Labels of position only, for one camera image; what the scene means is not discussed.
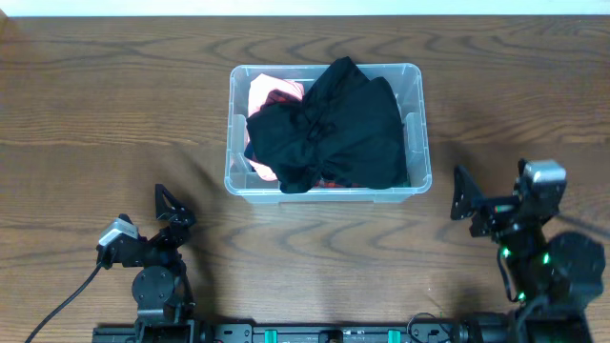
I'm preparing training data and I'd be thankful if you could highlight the large black garment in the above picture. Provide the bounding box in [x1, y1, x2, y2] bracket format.
[246, 57, 409, 193]

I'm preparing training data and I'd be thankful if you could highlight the pink shirt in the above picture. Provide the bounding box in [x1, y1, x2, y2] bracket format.
[231, 72, 306, 183]

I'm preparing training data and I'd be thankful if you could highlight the red navy plaid shirt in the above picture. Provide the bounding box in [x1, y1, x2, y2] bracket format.
[244, 90, 362, 189]

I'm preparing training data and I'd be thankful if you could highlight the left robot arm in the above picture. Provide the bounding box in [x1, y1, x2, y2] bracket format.
[96, 184, 196, 339]

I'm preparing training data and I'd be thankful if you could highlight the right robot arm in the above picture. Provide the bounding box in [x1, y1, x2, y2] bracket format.
[450, 159, 605, 342]

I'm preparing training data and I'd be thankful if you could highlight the clear plastic storage bin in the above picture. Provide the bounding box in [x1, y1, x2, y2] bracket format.
[224, 63, 433, 204]

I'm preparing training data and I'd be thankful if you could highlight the black left camera cable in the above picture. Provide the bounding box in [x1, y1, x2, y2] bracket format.
[23, 261, 106, 343]

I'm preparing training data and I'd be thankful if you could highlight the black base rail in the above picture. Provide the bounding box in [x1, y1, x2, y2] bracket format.
[91, 319, 473, 343]

